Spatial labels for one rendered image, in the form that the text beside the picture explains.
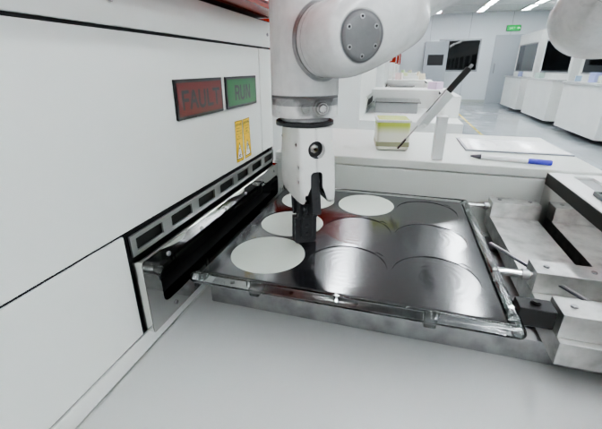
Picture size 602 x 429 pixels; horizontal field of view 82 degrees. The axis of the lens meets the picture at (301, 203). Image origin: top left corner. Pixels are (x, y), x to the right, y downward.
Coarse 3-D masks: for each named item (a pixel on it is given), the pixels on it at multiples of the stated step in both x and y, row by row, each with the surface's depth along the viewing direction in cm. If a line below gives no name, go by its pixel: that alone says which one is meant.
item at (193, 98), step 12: (180, 84) 42; (192, 84) 45; (204, 84) 47; (216, 84) 50; (180, 96) 42; (192, 96) 45; (204, 96) 48; (216, 96) 51; (180, 108) 43; (192, 108) 45; (204, 108) 48; (216, 108) 51
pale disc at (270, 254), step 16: (256, 240) 51; (272, 240) 51; (288, 240) 51; (240, 256) 47; (256, 256) 47; (272, 256) 47; (288, 256) 47; (304, 256) 47; (256, 272) 43; (272, 272) 43
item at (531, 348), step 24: (216, 288) 50; (288, 312) 48; (312, 312) 47; (336, 312) 45; (360, 312) 44; (408, 336) 44; (432, 336) 43; (456, 336) 42; (480, 336) 41; (528, 336) 40; (528, 360) 40
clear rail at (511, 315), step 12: (468, 204) 64; (468, 216) 60; (480, 240) 51; (480, 252) 49; (492, 264) 44; (492, 276) 42; (504, 288) 40; (504, 300) 38; (504, 312) 37; (516, 312) 36; (516, 324) 34
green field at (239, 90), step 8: (232, 80) 55; (240, 80) 57; (248, 80) 60; (232, 88) 55; (240, 88) 58; (248, 88) 61; (232, 96) 55; (240, 96) 58; (248, 96) 61; (232, 104) 56
